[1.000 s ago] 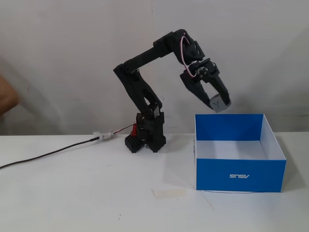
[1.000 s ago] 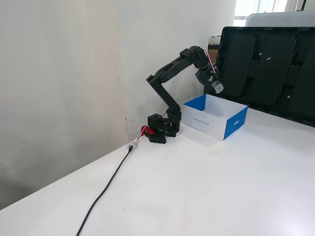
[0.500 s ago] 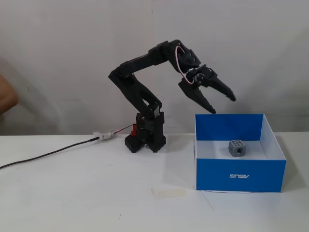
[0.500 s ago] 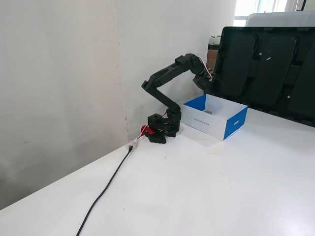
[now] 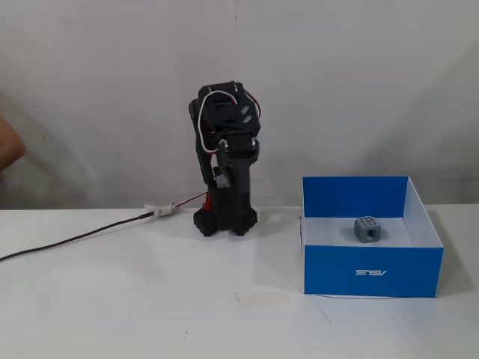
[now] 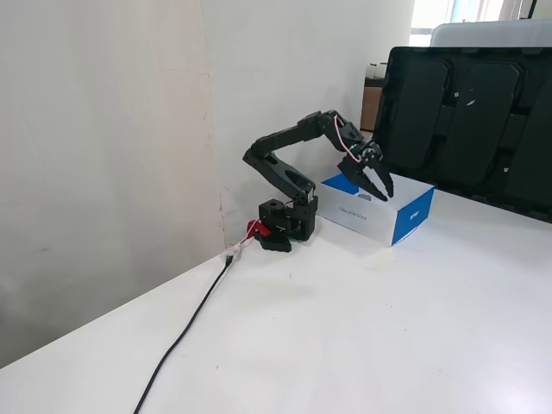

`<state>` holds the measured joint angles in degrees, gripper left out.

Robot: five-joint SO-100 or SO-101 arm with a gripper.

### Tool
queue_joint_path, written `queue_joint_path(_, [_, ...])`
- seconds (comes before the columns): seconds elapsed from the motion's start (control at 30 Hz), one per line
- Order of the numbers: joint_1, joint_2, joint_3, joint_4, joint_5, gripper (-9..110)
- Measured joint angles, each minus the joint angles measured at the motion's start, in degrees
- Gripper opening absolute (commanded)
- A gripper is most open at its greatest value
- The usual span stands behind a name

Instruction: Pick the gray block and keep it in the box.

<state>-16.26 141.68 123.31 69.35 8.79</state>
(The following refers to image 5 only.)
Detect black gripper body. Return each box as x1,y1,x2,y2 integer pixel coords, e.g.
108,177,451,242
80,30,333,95
214,135,260,195

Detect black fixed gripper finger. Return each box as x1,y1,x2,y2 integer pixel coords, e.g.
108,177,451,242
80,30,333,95
224,188,252,231

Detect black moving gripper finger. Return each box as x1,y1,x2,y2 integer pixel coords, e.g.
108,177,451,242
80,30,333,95
207,186,228,230

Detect gray cube block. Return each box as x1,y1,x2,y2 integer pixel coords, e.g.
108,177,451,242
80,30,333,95
353,215,381,245

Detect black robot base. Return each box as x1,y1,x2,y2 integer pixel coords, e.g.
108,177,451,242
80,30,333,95
192,203,259,239

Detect blue cardboard box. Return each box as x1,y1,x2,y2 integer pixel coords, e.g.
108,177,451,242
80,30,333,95
300,176,445,298

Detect person's hand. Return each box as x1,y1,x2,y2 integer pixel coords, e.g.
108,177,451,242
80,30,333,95
0,114,27,174

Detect clear tape strip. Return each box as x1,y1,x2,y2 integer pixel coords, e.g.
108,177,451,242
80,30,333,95
233,291,291,306

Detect red and white wires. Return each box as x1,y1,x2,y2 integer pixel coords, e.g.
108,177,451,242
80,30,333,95
174,191,211,216

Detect white cable connector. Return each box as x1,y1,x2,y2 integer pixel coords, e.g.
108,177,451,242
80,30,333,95
143,201,181,218

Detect black power cable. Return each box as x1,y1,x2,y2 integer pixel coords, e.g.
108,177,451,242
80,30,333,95
0,210,156,263

